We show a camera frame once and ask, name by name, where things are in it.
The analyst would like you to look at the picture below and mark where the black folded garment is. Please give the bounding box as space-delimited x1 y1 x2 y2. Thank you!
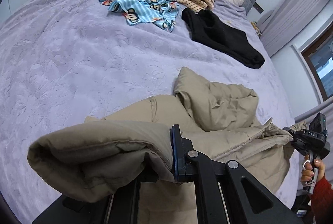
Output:
182 9 265 69

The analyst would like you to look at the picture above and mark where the dark framed window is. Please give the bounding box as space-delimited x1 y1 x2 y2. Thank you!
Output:
301 26 333 101

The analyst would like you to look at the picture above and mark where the right hand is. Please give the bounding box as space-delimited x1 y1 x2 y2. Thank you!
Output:
300 155 325 184

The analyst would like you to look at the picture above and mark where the lavender plush bed blanket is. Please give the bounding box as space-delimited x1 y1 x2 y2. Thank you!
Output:
1 0 299 223

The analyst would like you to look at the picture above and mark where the beige puffer jacket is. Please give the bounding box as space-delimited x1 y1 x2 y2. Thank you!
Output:
27 67 294 223

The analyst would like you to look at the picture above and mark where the right red sleeve forearm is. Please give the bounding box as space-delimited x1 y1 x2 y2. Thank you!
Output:
311 177 333 224

